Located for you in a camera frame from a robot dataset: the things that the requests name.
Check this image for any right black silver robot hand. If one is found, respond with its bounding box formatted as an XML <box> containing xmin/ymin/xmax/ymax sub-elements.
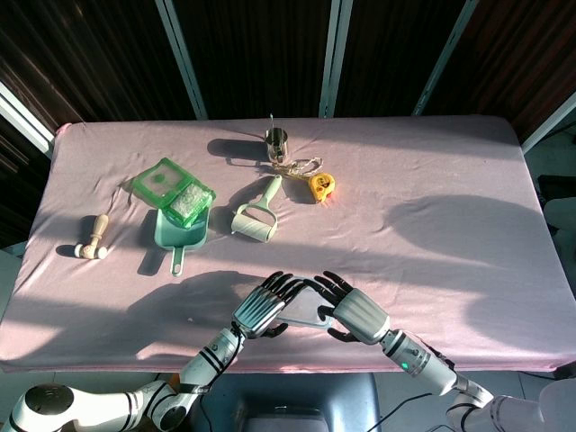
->
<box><xmin>313</xmin><ymin>271</ymin><xmax>392</xmax><ymax>346</ymax></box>

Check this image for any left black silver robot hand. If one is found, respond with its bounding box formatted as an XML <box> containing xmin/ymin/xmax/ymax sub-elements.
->
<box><xmin>231</xmin><ymin>271</ymin><xmax>308</xmax><ymax>340</ymax></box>

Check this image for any clear lid with blue rim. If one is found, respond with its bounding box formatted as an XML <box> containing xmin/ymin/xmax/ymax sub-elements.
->
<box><xmin>276</xmin><ymin>287</ymin><xmax>337</xmax><ymax>329</ymax></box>

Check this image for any pale green lint roller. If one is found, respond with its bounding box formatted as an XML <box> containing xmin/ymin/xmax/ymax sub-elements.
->
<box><xmin>230</xmin><ymin>174</ymin><xmax>284</xmax><ymax>244</ymax></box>

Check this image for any grey-blue robot torso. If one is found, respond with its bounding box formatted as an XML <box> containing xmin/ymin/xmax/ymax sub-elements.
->
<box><xmin>193</xmin><ymin>372</ymin><xmax>383</xmax><ymax>432</ymax></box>

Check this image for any teal plastic dustpan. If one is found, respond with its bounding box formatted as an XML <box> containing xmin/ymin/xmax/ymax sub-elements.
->
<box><xmin>153</xmin><ymin>207</ymin><xmax>211</xmax><ymax>278</ymax></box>

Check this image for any green pouch with white filling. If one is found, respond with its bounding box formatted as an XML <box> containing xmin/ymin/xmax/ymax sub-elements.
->
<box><xmin>164</xmin><ymin>179</ymin><xmax>217</xmax><ymax>230</ymax></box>

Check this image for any pink tablecloth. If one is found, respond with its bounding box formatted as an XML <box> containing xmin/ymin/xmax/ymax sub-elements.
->
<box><xmin>0</xmin><ymin>115</ymin><xmax>576</xmax><ymax>374</ymax></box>

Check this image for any yellow tape measure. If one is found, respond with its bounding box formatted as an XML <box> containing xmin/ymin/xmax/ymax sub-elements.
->
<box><xmin>307</xmin><ymin>172</ymin><xmax>337</xmax><ymax>205</ymax></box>

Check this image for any stainless steel cup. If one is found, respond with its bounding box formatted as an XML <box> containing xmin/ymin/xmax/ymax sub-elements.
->
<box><xmin>264</xmin><ymin>127</ymin><xmax>289</xmax><ymax>163</ymax></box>

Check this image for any braided cord with keys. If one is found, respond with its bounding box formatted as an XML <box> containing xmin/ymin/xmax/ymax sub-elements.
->
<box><xmin>272</xmin><ymin>156</ymin><xmax>325</xmax><ymax>179</ymax></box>

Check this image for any wooden stamp handle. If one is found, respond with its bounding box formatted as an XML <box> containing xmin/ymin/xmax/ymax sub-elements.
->
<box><xmin>74</xmin><ymin>213</ymin><xmax>111</xmax><ymax>261</ymax></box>

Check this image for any pale metal frame post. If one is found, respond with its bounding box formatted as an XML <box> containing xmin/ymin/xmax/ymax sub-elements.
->
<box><xmin>521</xmin><ymin>91</ymin><xmax>576</xmax><ymax>154</ymax></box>
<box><xmin>0</xmin><ymin>80</ymin><xmax>58</xmax><ymax>159</ymax></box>
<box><xmin>155</xmin><ymin>0</ymin><xmax>209</xmax><ymax>121</ymax></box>
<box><xmin>412</xmin><ymin>0</ymin><xmax>481</xmax><ymax>117</ymax></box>
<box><xmin>319</xmin><ymin>0</ymin><xmax>356</xmax><ymax>119</ymax></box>

